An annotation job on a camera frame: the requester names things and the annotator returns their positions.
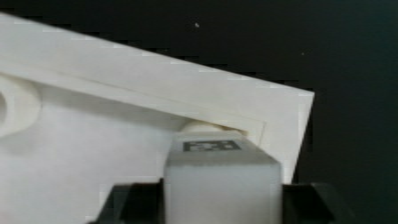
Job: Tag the white leg with tag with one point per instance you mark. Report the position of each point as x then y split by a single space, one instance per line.
222 180

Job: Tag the white square tabletop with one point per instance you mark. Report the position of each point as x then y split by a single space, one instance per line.
96 102

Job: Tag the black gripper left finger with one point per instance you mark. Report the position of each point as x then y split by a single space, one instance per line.
133 205

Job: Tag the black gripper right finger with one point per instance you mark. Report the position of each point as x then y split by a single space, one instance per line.
313 205

